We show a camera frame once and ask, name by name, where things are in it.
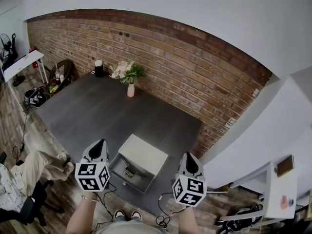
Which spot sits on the narrow white table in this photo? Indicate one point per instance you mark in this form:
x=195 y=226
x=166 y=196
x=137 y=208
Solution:
x=22 y=62

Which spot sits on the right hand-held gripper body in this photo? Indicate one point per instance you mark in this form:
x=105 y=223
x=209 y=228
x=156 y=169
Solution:
x=189 y=191

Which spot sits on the person's legs in jeans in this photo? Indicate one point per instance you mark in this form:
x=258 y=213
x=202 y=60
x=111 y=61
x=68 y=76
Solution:
x=136 y=219

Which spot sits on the white phone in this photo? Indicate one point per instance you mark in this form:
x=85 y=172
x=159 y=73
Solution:
x=19 y=178

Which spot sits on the black standing fan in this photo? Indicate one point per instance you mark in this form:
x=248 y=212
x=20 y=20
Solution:
x=7 y=47

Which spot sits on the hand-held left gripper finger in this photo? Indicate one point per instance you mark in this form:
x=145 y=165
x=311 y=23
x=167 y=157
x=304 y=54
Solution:
x=89 y=152
x=106 y=153

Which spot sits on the black speaker with white top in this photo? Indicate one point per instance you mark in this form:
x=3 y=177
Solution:
x=98 y=69

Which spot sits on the black office chair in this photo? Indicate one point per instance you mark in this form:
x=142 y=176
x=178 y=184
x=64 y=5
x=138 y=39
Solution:
x=34 y=203

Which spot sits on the person's right shoe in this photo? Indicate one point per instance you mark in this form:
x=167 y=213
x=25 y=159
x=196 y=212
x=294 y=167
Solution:
x=136 y=214

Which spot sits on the small pink object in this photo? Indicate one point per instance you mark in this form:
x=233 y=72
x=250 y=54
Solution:
x=284 y=201

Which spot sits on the white drawer box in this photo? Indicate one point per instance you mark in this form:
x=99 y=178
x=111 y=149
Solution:
x=143 y=152

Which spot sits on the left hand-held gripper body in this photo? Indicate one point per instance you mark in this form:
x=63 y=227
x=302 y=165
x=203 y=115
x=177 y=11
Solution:
x=91 y=177

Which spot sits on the person's right forearm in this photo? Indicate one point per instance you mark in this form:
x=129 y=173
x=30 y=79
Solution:
x=187 y=220

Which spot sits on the pale ceramic vase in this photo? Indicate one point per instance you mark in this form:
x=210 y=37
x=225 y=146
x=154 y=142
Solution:
x=130 y=90

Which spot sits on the small blue object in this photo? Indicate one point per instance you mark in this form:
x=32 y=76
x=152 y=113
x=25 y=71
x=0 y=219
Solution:
x=291 y=201

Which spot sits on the brown book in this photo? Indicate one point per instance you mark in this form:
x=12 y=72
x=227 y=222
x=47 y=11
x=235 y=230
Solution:
x=285 y=166

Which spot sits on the round wicker chair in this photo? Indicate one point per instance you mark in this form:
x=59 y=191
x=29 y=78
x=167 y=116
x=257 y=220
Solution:
x=62 y=69

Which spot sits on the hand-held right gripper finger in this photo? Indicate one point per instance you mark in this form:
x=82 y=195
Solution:
x=198 y=170
x=182 y=167

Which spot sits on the black and white floor bag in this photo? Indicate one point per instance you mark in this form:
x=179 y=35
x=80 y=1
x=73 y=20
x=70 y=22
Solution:
x=35 y=97

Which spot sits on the person's left forearm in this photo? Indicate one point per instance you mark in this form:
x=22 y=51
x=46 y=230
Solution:
x=81 y=216

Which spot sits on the white desk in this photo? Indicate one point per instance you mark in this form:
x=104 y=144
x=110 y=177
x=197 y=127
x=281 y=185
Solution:
x=280 y=186

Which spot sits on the red box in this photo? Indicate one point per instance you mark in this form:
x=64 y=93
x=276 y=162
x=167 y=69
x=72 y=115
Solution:
x=35 y=64

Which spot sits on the dark table with white legs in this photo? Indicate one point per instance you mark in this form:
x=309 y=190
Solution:
x=102 y=111

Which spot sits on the pale flower bouquet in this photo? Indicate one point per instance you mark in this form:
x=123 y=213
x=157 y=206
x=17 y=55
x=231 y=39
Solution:
x=126 y=72

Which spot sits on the flat wooden board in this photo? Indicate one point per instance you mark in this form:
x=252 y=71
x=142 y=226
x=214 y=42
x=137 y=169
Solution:
x=217 y=192

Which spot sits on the person's grey shirt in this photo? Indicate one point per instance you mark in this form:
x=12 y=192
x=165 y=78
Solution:
x=129 y=228

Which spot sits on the person's left shoe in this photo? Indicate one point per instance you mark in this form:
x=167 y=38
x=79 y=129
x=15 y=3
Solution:
x=120 y=214

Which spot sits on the person's shoe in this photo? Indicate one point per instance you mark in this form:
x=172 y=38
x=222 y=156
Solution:
x=120 y=214
x=136 y=214

